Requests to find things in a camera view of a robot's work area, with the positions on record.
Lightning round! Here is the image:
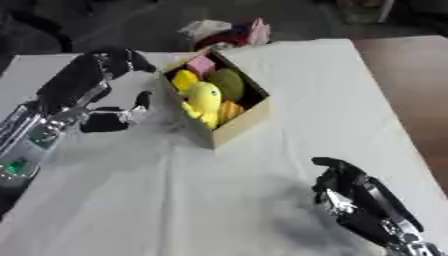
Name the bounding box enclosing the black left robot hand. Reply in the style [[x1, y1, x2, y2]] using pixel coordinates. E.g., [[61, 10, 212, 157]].
[[35, 48, 158, 134]]

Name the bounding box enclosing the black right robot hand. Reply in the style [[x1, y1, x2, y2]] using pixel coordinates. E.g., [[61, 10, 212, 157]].
[[309, 156, 426, 248]]

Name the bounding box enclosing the tan cardboard box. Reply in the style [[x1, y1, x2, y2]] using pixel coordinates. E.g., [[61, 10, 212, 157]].
[[157, 48, 273, 150]]

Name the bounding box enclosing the yellow toy fruit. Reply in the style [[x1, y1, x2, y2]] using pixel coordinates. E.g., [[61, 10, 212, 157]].
[[169, 69, 202, 96]]

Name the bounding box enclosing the pink block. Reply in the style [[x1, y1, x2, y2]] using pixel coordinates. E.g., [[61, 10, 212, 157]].
[[185, 55, 219, 80]]

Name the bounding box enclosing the yellow soft toy duck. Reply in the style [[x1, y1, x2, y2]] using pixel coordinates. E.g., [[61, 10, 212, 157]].
[[180, 81, 224, 130]]

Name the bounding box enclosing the green toy fruit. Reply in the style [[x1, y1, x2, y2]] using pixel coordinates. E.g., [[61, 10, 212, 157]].
[[206, 67, 247, 102]]

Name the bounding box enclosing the orange toy fruit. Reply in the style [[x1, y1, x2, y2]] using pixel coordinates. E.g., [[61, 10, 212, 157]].
[[217, 100, 247, 126]]

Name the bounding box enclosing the pile of soft toys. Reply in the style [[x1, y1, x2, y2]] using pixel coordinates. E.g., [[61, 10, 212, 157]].
[[176, 17, 273, 52]]

